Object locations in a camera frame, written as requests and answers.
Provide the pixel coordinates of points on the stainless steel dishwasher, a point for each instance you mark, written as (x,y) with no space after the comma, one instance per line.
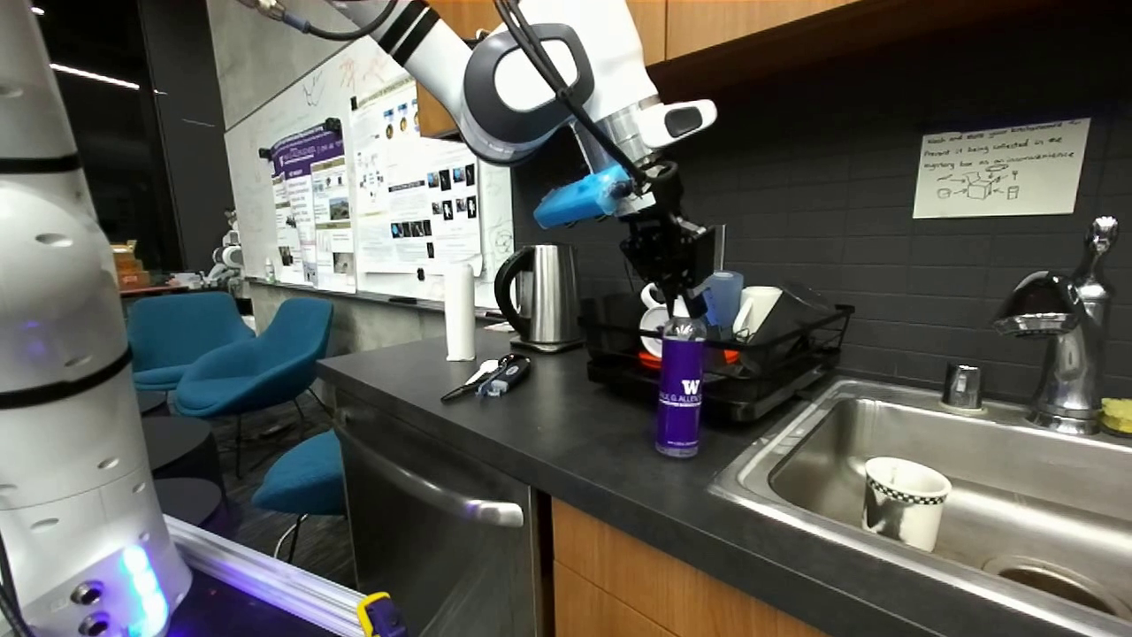
(426,553)

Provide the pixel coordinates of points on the wooden upper cabinet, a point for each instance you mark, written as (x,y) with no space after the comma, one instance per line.
(756,17)

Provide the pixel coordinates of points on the yellow sponge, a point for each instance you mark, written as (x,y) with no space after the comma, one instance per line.
(1118,420)

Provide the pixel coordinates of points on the white wall whiteboard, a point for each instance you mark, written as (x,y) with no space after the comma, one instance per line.
(496,224)

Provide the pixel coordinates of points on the blue cup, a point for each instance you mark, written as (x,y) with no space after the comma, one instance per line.
(726,300)

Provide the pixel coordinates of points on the white patterned mug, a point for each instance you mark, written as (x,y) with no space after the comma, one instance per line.
(908,503)

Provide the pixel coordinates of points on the white and black mug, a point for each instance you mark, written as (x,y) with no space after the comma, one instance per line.
(647,338)

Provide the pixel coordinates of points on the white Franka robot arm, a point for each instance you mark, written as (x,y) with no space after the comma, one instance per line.
(57,356)

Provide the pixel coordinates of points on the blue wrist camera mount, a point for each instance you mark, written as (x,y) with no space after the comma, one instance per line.
(586,199)

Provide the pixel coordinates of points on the purple pump bottle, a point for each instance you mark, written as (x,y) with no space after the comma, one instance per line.
(681,394)

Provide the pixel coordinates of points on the wooden cabinet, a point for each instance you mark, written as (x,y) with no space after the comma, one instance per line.
(639,583)
(756,17)

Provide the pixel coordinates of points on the white handwritten wall note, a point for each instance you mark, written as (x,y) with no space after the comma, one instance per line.
(1001,169)

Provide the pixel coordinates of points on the white bowl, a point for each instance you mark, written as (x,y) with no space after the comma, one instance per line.
(763,307)

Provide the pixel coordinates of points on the white plastic spoon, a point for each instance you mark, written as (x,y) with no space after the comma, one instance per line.
(472,381)

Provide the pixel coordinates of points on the chrome sink hole cap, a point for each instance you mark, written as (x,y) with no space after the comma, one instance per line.
(966,388)

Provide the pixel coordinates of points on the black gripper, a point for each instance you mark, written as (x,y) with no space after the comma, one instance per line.
(673,248)

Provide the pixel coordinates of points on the white paper towel roll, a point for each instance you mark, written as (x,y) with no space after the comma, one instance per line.
(460,311)

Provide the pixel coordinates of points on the research poster with photos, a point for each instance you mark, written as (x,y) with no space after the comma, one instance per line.
(402,233)

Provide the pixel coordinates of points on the yellow clamp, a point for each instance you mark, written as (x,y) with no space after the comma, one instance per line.
(375,614)

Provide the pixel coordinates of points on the blue upholstered chair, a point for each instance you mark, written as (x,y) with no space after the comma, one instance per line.
(261,364)
(307,471)
(190,330)

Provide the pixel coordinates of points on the chrome faucet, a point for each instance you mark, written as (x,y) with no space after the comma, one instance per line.
(1073,376)

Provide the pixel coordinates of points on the wooden lower cabinet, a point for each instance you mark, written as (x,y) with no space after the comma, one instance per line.
(639,583)

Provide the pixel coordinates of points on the steel electric kettle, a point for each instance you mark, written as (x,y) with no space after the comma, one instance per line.
(551,296)

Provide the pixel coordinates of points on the grey round side table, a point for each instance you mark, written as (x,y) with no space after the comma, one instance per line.
(176,440)

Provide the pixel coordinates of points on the metal robot base platform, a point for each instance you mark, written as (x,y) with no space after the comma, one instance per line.
(271,576)

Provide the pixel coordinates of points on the stainless steel sink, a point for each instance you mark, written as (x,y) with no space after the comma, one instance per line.
(825,461)

